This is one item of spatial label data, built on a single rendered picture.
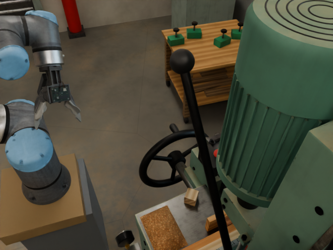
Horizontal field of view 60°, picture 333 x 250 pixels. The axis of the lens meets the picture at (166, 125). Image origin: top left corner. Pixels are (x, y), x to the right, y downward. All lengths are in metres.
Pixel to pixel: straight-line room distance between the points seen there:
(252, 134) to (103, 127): 1.97
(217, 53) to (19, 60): 1.52
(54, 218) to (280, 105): 1.02
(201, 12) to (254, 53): 2.50
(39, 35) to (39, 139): 0.35
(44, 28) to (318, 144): 0.85
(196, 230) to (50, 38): 0.72
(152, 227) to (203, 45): 1.63
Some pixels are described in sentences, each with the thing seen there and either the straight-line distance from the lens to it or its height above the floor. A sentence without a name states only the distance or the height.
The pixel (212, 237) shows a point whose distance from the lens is 0.78.
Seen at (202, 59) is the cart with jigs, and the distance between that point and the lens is 2.06.
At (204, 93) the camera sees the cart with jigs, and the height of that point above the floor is 0.18.
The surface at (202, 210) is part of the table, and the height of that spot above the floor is 0.90.
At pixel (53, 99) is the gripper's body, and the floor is 1.05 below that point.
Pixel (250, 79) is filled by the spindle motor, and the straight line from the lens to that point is 0.38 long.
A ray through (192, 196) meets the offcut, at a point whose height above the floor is 0.93.
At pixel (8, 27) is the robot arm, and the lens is 0.97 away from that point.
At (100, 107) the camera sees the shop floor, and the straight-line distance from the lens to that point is 2.49.
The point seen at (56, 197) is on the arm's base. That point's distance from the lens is 1.25.
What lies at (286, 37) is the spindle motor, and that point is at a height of 1.50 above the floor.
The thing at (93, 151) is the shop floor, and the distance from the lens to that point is 2.18.
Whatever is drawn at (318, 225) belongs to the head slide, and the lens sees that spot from 0.42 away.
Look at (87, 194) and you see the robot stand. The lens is 1.32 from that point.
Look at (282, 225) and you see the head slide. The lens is 0.48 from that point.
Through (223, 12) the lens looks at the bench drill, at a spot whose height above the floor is 0.43.
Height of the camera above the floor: 1.66
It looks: 46 degrees down
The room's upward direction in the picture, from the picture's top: straight up
